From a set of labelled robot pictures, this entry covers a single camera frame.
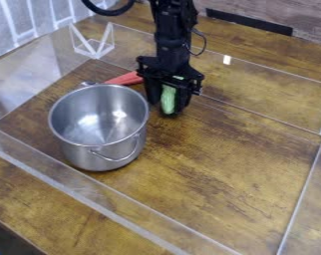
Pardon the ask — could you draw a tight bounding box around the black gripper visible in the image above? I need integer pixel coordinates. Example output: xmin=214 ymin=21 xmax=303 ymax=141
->
xmin=138 ymin=56 xmax=205 ymax=115

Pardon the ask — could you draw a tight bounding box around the green bumpy bitter gourd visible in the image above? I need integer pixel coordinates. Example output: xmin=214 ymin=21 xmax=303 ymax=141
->
xmin=161 ymin=85 xmax=177 ymax=115

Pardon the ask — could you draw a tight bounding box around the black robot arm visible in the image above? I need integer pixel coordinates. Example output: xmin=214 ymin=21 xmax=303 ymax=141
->
xmin=138 ymin=0 xmax=205 ymax=116

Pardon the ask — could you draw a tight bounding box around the red toy object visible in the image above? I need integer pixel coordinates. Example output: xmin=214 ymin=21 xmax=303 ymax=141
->
xmin=107 ymin=71 xmax=145 ymax=86

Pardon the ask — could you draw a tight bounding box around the silver metal pot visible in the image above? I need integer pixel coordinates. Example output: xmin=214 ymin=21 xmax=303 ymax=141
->
xmin=48 ymin=84 xmax=150 ymax=171

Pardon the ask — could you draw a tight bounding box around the clear acrylic triangular stand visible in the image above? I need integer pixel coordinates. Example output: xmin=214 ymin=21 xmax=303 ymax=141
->
xmin=70 ymin=23 xmax=115 ymax=60

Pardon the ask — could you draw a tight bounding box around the clear acrylic barrier panel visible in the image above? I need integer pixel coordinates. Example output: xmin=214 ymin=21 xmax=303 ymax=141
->
xmin=0 ymin=130 xmax=241 ymax=255

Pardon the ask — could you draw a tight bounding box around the black strip on wall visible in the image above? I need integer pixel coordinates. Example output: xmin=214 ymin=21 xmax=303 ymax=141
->
xmin=206 ymin=8 xmax=293 ymax=36

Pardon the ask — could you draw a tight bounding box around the black cable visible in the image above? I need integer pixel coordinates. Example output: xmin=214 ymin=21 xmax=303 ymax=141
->
xmin=82 ymin=0 xmax=138 ymax=17

